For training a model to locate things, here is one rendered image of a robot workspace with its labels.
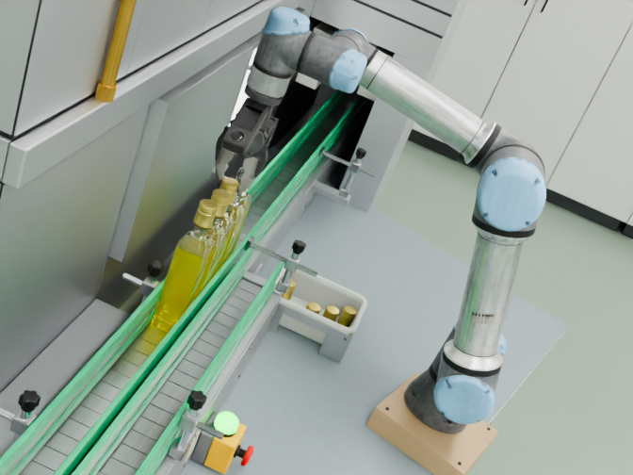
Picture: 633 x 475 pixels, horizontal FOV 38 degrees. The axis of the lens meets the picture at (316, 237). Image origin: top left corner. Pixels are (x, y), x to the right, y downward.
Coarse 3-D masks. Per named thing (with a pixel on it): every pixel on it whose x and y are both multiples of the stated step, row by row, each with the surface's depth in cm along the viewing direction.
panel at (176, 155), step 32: (224, 64) 185; (160, 96) 160; (192, 96) 172; (224, 96) 196; (160, 128) 162; (192, 128) 182; (160, 160) 170; (192, 160) 193; (128, 192) 169; (160, 192) 180; (192, 192) 206; (128, 224) 171; (160, 224) 191
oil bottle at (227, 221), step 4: (224, 216) 180; (228, 216) 181; (232, 216) 183; (224, 220) 180; (228, 220) 180; (232, 220) 182; (220, 224) 179; (224, 224) 179; (228, 224) 180; (232, 224) 183; (224, 228) 179; (228, 228) 180; (228, 232) 182; (228, 236) 184; (224, 240) 182; (224, 244) 184; (220, 248) 182; (224, 248) 186; (220, 252) 183; (220, 256) 186; (216, 264) 184; (216, 268) 186; (212, 272) 184; (216, 272) 189; (212, 276) 186
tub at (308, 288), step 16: (304, 272) 224; (304, 288) 225; (320, 288) 224; (336, 288) 223; (288, 304) 209; (304, 304) 224; (320, 304) 225; (336, 304) 224; (352, 304) 224; (320, 320) 209; (336, 320) 223; (352, 320) 220
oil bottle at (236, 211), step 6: (240, 204) 187; (234, 210) 184; (240, 210) 186; (234, 216) 184; (240, 216) 187; (234, 222) 185; (240, 222) 190; (234, 228) 186; (234, 234) 188; (228, 240) 187; (234, 240) 192; (228, 246) 188; (228, 252) 191; (222, 258) 189; (222, 264) 191
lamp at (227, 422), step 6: (222, 414) 168; (228, 414) 169; (216, 420) 168; (222, 420) 167; (228, 420) 167; (234, 420) 168; (216, 426) 167; (222, 426) 167; (228, 426) 167; (234, 426) 167; (222, 432) 167; (228, 432) 167; (234, 432) 168
